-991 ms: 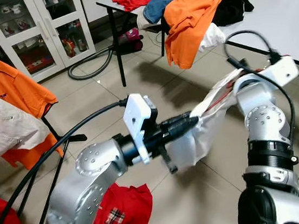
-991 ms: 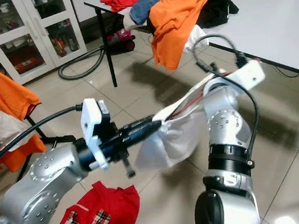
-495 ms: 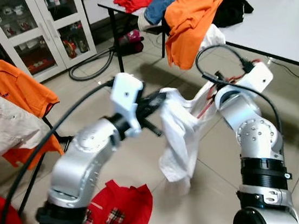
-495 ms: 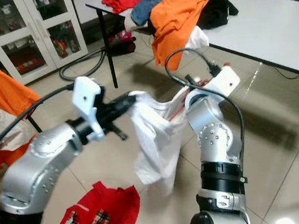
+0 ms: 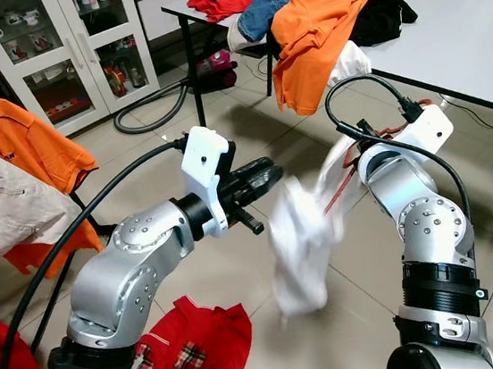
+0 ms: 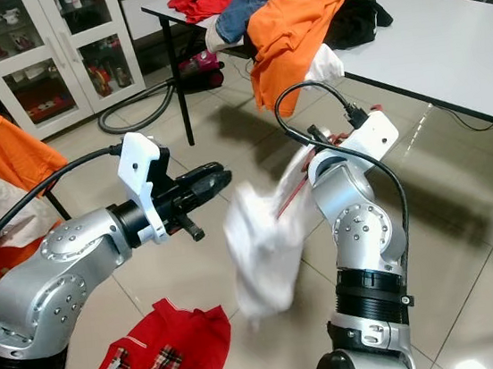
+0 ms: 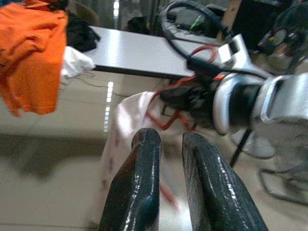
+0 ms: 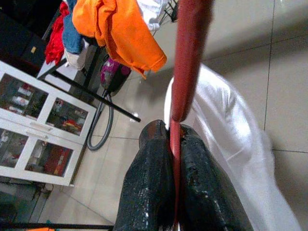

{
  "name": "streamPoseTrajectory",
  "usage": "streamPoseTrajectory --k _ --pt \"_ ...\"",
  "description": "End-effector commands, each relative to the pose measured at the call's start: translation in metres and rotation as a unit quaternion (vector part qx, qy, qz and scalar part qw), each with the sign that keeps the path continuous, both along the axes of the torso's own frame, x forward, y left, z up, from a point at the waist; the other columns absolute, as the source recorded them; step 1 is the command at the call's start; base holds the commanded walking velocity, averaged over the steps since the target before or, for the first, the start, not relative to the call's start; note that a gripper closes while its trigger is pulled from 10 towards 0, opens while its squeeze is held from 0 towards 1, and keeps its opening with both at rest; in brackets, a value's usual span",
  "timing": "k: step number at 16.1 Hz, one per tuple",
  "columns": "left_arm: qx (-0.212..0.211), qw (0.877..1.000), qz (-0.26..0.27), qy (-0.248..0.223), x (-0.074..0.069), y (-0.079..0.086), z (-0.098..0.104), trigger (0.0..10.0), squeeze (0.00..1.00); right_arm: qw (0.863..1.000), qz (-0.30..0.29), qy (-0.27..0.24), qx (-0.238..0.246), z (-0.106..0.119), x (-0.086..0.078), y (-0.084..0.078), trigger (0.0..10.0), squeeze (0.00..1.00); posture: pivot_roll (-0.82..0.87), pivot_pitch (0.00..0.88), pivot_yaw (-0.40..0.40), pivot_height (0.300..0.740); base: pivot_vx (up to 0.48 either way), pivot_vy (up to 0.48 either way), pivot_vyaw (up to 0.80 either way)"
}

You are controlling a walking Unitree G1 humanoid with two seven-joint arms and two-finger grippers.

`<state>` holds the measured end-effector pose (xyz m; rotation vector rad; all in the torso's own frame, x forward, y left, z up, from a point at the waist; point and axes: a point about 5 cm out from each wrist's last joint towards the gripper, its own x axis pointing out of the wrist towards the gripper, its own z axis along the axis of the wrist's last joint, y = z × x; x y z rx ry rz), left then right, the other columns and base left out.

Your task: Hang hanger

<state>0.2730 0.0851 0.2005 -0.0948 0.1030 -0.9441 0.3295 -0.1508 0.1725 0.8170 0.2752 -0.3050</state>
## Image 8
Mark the white table black legs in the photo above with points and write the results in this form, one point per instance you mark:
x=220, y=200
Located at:
x=101, y=98

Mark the dark tv console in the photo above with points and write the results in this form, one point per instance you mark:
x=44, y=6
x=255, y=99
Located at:
x=19, y=36

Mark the white glass door cabinet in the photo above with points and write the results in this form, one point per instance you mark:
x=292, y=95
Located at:
x=48, y=125

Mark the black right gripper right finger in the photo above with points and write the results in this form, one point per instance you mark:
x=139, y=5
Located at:
x=207, y=192

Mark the orange polo shirt black trim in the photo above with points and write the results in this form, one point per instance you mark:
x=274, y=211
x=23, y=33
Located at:
x=41, y=229
x=125, y=36

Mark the white printed t-shirt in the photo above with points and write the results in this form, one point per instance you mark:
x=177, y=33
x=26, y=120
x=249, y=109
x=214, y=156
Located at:
x=228, y=120

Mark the red garment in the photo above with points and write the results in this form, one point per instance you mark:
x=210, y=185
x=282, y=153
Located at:
x=54, y=41

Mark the red plastic hanger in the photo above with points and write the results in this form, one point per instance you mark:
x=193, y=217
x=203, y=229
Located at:
x=190, y=60

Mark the white garment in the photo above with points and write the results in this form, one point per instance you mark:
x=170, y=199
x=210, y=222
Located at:
x=151, y=14
x=74, y=60

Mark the magenta black vacuum cleaner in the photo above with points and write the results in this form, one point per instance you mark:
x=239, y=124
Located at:
x=113, y=77

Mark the blue denim jeans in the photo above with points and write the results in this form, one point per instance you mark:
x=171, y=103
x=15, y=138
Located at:
x=72, y=36

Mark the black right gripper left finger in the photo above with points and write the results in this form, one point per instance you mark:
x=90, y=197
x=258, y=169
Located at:
x=149, y=183

